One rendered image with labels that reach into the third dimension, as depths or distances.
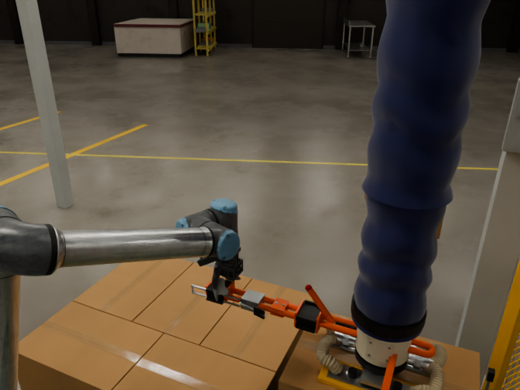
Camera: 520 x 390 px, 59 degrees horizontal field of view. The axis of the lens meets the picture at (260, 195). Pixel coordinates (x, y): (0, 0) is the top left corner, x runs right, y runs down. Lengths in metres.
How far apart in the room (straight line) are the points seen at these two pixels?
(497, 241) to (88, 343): 2.00
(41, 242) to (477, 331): 2.20
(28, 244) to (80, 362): 1.33
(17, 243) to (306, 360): 1.01
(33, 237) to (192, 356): 1.32
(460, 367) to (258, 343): 0.96
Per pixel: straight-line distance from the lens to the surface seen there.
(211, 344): 2.30
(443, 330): 3.43
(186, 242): 1.26
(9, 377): 1.37
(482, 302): 2.60
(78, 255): 1.12
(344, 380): 1.58
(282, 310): 1.62
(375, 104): 1.19
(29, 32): 4.65
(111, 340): 2.42
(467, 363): 1.79
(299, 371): 1.62
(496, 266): 2.49
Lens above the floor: 2.11
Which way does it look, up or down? 25 degrees down
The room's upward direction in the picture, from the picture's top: straight up
